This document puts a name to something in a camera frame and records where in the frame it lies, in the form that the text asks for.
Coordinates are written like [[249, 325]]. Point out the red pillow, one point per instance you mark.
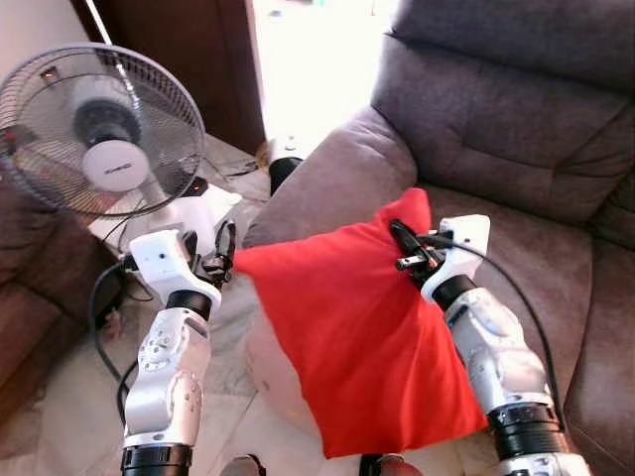
[[347, 327]]

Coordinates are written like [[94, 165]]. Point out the small black round object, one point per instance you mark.
[[283, 175]]

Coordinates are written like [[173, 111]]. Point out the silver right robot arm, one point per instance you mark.
[[496, 357]]

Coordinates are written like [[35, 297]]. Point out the dark wooden door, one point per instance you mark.
[[189, 59]]

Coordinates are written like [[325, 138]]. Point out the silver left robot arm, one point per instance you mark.
[[169, 377]]

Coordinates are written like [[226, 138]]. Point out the black adapter with red light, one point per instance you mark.
[[195, 185]]

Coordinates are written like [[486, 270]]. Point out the white pole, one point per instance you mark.
[[99, 20]]

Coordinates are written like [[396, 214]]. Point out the grey-brown fabric sofa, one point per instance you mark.
[[516, 129]]

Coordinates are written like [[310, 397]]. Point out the dark brown sofa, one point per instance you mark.
[[40, 288]]

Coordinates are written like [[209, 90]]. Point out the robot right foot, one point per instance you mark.
[[384, 464]]

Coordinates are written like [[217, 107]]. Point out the white table fan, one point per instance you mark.
[[114, 164]]

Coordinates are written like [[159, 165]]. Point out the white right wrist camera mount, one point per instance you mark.
[[464, 248]]

